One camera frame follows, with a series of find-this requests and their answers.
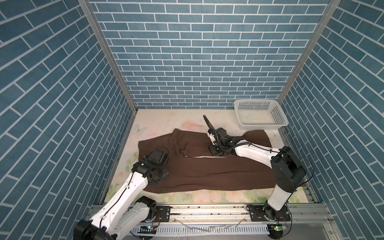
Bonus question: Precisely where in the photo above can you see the brown trousers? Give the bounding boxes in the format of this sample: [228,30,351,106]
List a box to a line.
[138,129,276,194]

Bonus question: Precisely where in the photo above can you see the white plastic basket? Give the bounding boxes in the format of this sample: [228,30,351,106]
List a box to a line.
[234,99,289,131]

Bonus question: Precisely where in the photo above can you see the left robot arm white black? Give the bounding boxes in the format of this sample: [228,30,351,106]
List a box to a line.
[73,163,169,240]

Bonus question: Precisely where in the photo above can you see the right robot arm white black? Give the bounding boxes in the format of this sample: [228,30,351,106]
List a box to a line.
[208,127,306,221]

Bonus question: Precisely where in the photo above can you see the left green circuit board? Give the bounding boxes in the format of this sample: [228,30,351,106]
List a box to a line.
[138,226,158,236]

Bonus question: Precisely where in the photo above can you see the green circuit board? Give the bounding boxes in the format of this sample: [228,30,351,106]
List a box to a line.
[268,224,287,235]
[138,226,158,236]

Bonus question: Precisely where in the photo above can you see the right green circuit board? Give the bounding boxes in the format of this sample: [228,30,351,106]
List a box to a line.
[268,224,287,235]

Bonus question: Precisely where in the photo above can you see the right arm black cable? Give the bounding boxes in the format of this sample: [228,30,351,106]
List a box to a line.
[203,114,315,188]

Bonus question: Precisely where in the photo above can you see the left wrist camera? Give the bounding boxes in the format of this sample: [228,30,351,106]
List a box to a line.
[148,150,169,166]

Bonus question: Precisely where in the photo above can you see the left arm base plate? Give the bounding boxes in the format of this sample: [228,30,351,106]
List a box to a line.
[148,206,171,223]

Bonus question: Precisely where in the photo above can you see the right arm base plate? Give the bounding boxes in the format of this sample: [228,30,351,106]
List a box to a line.
[246,204,292,222]

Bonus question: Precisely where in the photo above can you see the white slotted cable duct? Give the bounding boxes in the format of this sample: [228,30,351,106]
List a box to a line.
[131,224,270,237]

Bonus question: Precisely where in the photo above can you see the aluminium front rail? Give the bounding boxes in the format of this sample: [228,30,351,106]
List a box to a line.
[79,203,338,226]

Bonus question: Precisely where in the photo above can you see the left corner aluminium post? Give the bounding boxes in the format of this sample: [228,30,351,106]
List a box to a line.
[78,0,138,115]

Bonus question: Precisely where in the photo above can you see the corner aluminium post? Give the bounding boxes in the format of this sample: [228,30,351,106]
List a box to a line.
[78,0,138,115]
[276,0,343,104]

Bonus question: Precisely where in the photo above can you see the right corner aluminium post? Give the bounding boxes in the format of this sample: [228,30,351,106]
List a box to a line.
[276,0,343,104]

